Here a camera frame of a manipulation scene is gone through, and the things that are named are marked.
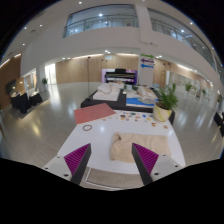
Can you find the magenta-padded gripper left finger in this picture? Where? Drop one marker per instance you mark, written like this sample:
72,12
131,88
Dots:
78,159

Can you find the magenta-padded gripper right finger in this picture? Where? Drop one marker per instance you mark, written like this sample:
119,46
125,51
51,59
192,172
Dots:
146,160

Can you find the beige fluffy towel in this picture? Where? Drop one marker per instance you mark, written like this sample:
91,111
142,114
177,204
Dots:
123,146

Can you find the small wooden piece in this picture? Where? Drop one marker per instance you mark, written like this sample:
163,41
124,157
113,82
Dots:
165,127
154,124

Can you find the red flat board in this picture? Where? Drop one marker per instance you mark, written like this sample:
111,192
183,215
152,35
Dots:
93,113

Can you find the potted plant in striped pot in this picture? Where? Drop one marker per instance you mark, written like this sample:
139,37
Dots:
161,112

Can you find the blue mat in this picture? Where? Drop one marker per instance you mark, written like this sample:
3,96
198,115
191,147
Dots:
133,101

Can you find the black low table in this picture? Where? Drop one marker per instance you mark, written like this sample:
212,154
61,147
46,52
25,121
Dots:
110,104

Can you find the cream cloth pile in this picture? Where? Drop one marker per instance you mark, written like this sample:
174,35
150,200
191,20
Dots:
146,94

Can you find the white folded cloth pile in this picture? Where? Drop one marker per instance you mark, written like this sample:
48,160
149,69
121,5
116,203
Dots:
107,91

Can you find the black draped tables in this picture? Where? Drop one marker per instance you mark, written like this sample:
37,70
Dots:
23,101

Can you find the black chairs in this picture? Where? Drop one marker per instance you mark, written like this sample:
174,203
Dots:
220,121

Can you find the black pole stand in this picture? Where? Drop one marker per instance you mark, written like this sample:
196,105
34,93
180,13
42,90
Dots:
89,76

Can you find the small green floor plant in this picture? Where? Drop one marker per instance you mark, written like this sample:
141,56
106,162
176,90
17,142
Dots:
44,81

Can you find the green background plant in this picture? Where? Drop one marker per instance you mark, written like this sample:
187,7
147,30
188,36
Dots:
188,86

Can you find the black digital piano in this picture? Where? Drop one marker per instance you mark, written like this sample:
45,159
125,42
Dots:
120,77

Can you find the white sign with arrows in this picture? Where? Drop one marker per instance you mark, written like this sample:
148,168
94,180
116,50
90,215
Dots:
146,71

